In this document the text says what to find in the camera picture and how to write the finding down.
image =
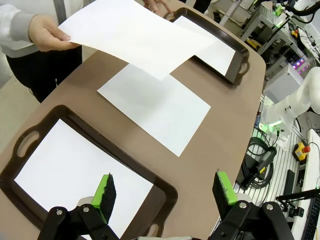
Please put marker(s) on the black enabling pendant yellow label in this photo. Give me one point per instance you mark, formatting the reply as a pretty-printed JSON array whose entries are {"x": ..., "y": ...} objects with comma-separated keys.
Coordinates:
[{"x": 266, "y": 158}]

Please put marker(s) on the person's left hand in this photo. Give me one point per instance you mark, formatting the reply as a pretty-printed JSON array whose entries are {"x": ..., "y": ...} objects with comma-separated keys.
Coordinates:
[{"x": 155, "y": 3}]

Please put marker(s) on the person's right hand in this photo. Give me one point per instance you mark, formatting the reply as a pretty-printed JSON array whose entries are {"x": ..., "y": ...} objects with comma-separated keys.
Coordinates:
[{"x": 47, "y": 35}]

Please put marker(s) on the person's right forearm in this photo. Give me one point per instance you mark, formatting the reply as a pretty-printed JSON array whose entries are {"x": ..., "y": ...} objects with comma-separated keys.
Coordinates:
[{"x": 20, "y": 30}]

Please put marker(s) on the black flat adapter block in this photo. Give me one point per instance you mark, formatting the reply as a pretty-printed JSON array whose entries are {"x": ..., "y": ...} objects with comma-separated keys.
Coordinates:
[{"x": 290, "y": 181}]

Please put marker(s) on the yellow emergency stop box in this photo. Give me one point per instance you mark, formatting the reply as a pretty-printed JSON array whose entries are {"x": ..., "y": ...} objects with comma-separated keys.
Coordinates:
[{"x": 300, "y": 152}]

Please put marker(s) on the white A4 paper sheet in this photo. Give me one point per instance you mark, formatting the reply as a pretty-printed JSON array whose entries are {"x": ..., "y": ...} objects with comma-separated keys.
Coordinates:
[
  {"x": 220, "y": 55},
  {"x": 155, "y": 112},
  {"x": 75, "y": 162},
  {"x": 130, "y": 37}
]

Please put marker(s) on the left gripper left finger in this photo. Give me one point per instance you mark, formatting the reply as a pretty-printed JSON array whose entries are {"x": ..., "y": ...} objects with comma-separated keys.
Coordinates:
[{"x": 106, "y": 200}]

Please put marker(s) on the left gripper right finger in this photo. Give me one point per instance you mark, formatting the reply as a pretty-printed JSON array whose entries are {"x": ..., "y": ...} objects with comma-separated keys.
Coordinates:
[{"x": 223, "y": 195}]

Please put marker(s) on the black computer keyboard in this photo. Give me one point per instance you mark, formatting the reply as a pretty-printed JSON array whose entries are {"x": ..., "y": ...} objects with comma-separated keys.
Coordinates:
[{"x": 315, "y": 220}]

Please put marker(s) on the small red emergency button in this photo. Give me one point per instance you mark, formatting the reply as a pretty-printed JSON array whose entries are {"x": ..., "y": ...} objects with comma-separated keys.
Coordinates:
[{"x": 295, "y": 33}]

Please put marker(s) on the computer case with lit fans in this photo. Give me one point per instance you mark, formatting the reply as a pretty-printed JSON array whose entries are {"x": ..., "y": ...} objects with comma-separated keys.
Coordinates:
[{"x": 287, "y": 82}]

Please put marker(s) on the black metal rod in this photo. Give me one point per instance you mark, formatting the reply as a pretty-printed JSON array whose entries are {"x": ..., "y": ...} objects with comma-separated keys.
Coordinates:
[{"x": 300, "y": 195}]

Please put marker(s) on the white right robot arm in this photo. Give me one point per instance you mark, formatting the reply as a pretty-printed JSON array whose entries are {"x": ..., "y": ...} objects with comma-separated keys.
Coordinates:
[{"x": 300, "y": 100}]

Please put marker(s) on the person in grey sweatshirt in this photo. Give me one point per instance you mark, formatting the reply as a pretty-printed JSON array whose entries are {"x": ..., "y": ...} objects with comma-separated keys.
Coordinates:
[{"x": 37, "y": 75}]

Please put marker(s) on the brown plastic serving tray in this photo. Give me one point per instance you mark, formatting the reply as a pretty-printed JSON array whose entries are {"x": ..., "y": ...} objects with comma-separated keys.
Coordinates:
[
  {"x": 161, "y": 202},
  {"x": 237, "y": 67}
]

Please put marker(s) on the small plastic bottle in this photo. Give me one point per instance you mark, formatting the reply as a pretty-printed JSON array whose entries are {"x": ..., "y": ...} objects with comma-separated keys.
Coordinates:
[{"x": 257, "y": 121}]

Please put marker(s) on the slotted aluminium base plate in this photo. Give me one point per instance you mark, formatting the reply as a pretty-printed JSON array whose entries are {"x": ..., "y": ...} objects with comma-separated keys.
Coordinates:
[{"x": 280, "y": 160}]

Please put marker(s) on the aluminium frame workbench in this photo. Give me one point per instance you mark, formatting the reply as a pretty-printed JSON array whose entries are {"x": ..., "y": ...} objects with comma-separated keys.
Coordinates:
[{"x": 272, "y": 42}]

